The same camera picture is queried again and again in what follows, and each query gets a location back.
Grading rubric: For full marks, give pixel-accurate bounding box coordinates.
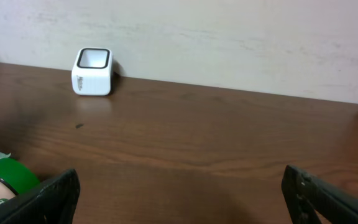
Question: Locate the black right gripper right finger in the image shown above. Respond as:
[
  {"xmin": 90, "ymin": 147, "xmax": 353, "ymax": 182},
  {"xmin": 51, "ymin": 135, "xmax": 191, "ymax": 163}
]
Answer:
[{"xmin": 281, "ymin": 165, "xmax": 358, "ymax": 224}]

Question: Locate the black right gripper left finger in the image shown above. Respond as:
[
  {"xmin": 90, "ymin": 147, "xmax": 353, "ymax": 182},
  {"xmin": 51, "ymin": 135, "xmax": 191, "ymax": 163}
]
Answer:
[{"xmin": 0, "ymin": 169, "xmax": 80, "ymax": 224}]

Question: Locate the white barcode scanner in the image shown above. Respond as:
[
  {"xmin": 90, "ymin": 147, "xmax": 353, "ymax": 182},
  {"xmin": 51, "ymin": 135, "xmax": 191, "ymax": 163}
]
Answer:
[{"xmin": 71, "ymin": 47, "xmax": 113, "ymax": 96}]

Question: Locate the green lidded jar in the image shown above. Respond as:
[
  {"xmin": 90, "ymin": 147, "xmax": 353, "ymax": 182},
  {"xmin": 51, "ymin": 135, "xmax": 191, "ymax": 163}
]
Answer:
[{"xmin": 0, "ymin": 158, "xmax": 40, "ymax": 204}]

